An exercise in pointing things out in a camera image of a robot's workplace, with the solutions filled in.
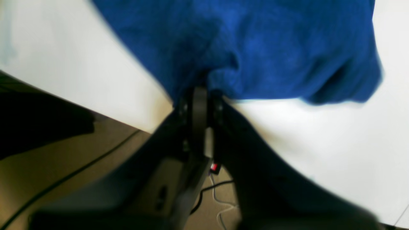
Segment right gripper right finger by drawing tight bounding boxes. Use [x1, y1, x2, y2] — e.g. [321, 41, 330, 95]
[208, 91, 381, 230]

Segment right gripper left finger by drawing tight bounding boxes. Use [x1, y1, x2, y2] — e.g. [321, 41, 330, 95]
[29, 93, 205, 230]

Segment dark blue t-shirt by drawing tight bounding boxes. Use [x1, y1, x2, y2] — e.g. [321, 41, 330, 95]
[93, 0, 382, 105]

